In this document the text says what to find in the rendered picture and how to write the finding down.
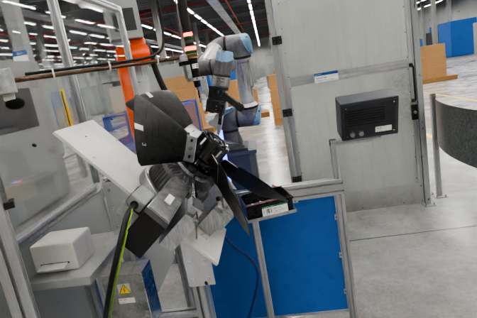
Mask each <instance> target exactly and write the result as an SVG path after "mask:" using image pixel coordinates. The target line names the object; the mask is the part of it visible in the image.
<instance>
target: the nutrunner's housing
mask: <svg viewBox="0 0 477 318"><path fill-rule="evenodd" d="M188 60H189V61H190V67H191V72H192V78H194V77H200V74H199V65H198V61H197V57H196V58H191V59H188ZM193 82H194V87H200V86H201V83H200V80H197V81H193Z"/></svg>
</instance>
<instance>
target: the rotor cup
mask: <svg viewBox="0 0 477 318"><path fill-rule="evenodd" d="M204 138H206V140H205V141H204V142H203V144H202V145H200V143H201V142H202V141H203V140H204ZM214 139H217V140H218V141H219V142H218V143H217V142H216V141H215V140H214ZM220 151H222V152H221V153H220V155H219V156H218V157H217V158H216V155H217V154H218V153H219V152H220ZM228 152H229V147H228V146H227V144H226V143H225V142H224V140H223V139H222V138H220V137H219V136H218V135H216V134H215V133H214V132H213V131H210V130H208V129H204V130H203V132H201V133H200V135H199V136H198V137H197V145H196V151H195V156H194V162H193V163H190V162H187V161H183V163H184V164H185V165H186V166H187V167H188V168H189V169H190V170H191V171H192V172H193V173H194V174H196V175H198V176H200V177H202V178H204V179H209V178H210V177H211V175H210V174H209V168H210V154H212V155H213V156H214V157H215V159H216V161H217V162H218V163H219V162H220V161H221V160H222V159H223V158H224V156H225V155H226V154H227V153H228Z"/></svg>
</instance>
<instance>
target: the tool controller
mask: <svg viewBox="0 0 477 318"><path fill-rule="evenodd" d="M335 103H336V124H337V132H338V134H339V135H340V137H341V139H342V141H350V140H354V139H360V138H369V137H374V136H383V135H388V134H393V133H398V111H399V96H398V95H397V94H396V93H395V92H394V91H393V90H392V89H391V88H389V89H380V90H375V91H371V92H362V93H358V94H350V95H345V96H340V97H335Z"/></svg>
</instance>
